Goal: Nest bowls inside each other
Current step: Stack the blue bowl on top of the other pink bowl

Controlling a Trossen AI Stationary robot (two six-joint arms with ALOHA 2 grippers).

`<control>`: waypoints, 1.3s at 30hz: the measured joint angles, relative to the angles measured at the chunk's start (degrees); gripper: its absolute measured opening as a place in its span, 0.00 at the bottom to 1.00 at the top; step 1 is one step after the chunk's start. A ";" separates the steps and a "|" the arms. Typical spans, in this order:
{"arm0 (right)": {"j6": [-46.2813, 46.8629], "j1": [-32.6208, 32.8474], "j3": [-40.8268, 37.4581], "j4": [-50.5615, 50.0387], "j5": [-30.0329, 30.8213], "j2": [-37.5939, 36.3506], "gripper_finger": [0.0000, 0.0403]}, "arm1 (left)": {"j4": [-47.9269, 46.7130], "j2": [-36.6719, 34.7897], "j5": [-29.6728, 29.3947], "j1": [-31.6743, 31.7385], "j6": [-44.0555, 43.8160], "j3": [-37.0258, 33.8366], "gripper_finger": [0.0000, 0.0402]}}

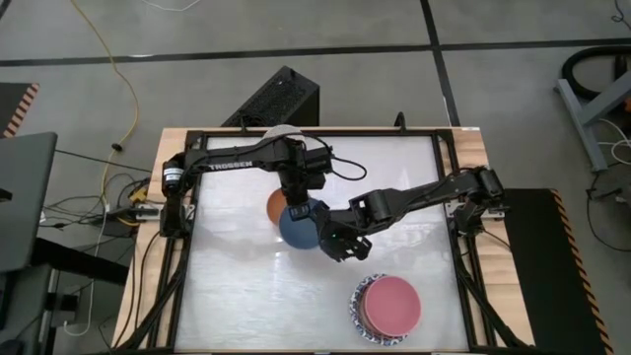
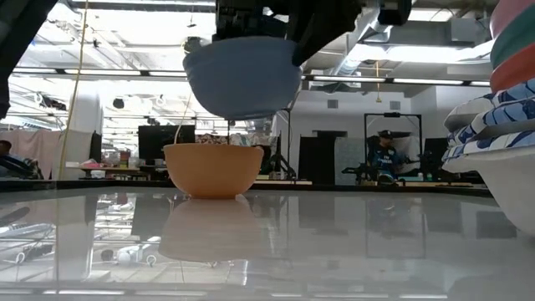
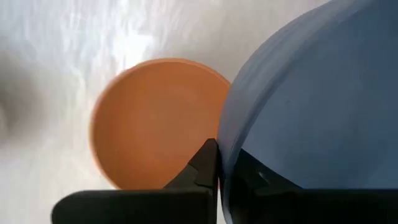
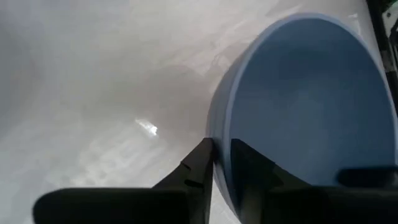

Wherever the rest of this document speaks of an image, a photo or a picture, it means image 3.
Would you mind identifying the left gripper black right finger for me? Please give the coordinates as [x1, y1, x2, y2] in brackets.
[223, 149, 398, 224]

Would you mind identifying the orange bowl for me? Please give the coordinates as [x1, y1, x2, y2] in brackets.
[89, 57, 231, 191]

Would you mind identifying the blue bowl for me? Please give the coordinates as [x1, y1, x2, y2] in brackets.
[216, 0, 398, 224]

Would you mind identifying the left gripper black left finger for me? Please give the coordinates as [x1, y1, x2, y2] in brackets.
[51, 138, 220, 224]

